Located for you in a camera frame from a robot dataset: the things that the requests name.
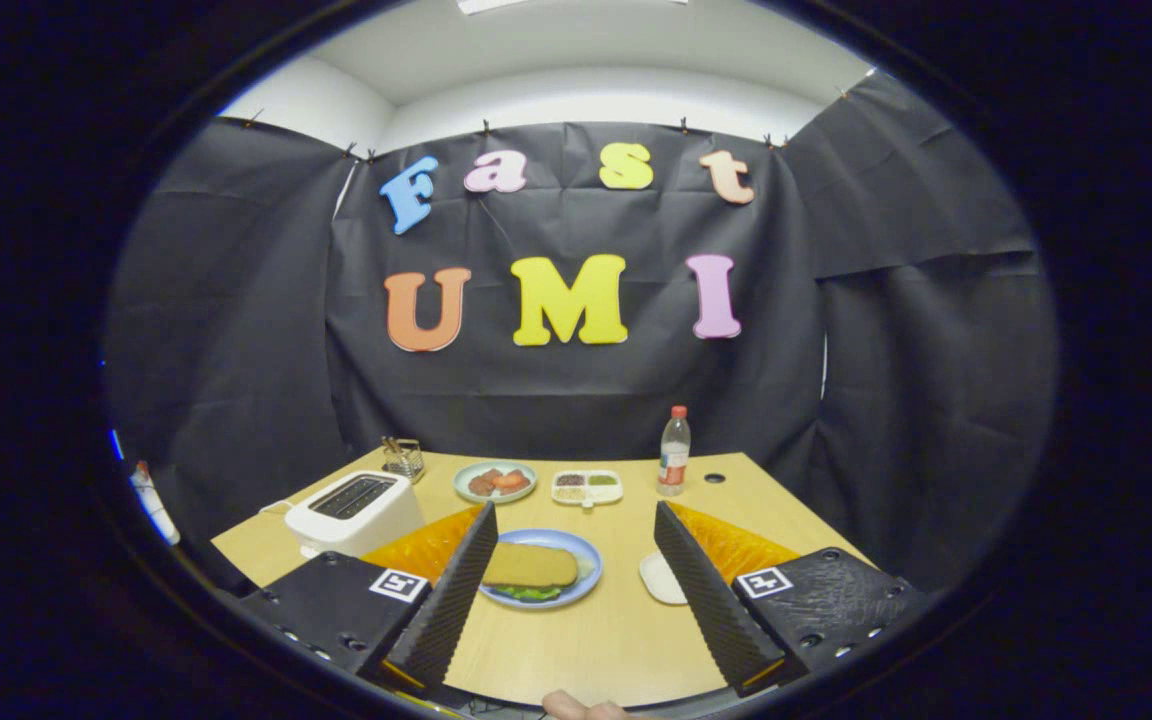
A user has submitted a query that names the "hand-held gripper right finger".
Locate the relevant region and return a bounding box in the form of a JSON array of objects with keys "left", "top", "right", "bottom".
[{"left": 653, "top": 500, "right": 932, "bottom": 699}]

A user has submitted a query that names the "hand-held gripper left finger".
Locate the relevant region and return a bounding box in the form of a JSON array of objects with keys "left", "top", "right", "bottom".
[{"left": 236, "top": 500, "right": 500, "bottom": 693}]

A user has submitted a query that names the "brown toasted bread slice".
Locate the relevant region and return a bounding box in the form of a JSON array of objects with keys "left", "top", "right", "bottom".
[{"left": 482, "top": 542, "right": 579, "bottom": 589}]

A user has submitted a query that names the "white square plate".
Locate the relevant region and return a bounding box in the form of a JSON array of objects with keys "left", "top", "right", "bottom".
[{"left": 639, "top": 551, "right": 689, "bottom": 607}]

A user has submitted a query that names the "white toaster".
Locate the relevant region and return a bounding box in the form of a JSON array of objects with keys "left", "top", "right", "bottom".
[{"left": 283, "top": 471, "right": 425, "bottom": 559}]

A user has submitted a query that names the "blue round plate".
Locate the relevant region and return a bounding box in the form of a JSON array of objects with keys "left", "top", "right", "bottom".
[{"left": 479, "top": 528, "right": 603, "bottom": 610}]

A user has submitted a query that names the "pale green round plate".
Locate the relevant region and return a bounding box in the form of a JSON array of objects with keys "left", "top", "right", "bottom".
[{"left": 453, "top": 460, "right": 539, "bottom": 505}]

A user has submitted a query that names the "clear bottle with red cap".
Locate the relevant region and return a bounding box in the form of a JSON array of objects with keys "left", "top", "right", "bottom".
[{"left": 657, "top": 405, "right": 693, "bottom": 498}]

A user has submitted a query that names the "white divided condiment tray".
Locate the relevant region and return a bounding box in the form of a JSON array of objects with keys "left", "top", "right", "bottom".
[{"left": 551, "top": 470, "right": 625, "bottom": 509}]

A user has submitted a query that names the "black backdrop cloth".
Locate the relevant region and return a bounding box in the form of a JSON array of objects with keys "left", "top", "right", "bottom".
[{"left": 104, "top": 70, "right": 1059, "bottom": 601}]

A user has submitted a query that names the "white object with red tip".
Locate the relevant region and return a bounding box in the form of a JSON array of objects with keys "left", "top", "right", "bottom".
[{"left": 129, "top": 460, "right": 182, "bottom": 547}]

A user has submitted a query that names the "ceiling light panel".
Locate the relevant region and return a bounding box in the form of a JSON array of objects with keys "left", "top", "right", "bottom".
[{"left": 456, "top": 0, "right": 687, "bottom": 16}]

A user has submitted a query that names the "wire utensil basket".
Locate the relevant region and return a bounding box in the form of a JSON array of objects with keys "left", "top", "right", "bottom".
[{"left": 381, "top": 436, "right": 426, "bottom": 484}]

